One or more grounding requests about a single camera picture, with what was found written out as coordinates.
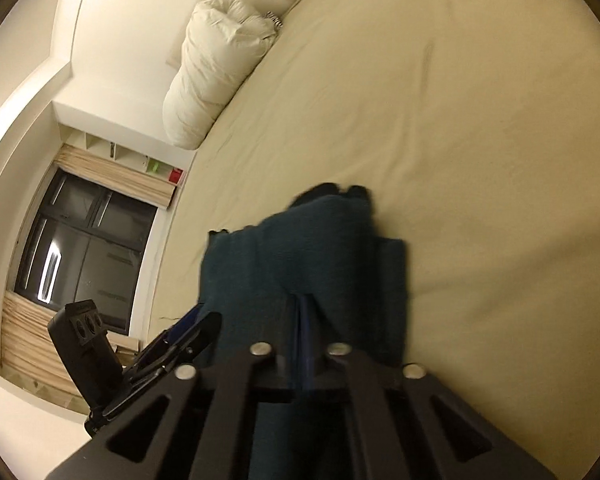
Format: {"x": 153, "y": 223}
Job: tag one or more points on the dark teal knit sweater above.
{"x": 290, "y": 250}

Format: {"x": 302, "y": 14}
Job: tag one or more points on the green box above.
{"x": 154, "y": 166}

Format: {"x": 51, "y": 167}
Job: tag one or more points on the black and white striped pillow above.
{"x": 275, "y": 21}

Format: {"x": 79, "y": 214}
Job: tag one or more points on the bed with beige sheet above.
{"x": 455, "y": 135}

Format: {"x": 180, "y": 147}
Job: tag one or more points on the dark window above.
{"x": 85, "y": 250}

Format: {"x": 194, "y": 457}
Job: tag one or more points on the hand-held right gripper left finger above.
{"x": 275, "y": 367}

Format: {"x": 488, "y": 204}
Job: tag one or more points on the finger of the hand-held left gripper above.
{"x": 205, "y": 332}
{"x": 185, "y": 322}

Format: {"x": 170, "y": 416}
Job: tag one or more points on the white bookshelf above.
{"x": 125, "y": 152}

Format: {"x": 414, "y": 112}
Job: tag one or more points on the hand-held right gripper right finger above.
{"x": 312, "y": 340}

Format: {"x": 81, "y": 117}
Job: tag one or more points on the red box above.
{"x": 176, "y": 176}

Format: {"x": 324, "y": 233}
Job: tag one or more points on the beige curtain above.
{"x": 115, "y": 177}
{"x": 30, "y": 340}

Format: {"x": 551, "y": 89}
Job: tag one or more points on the white rolled duvet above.
{"x": 210, "y": 70}

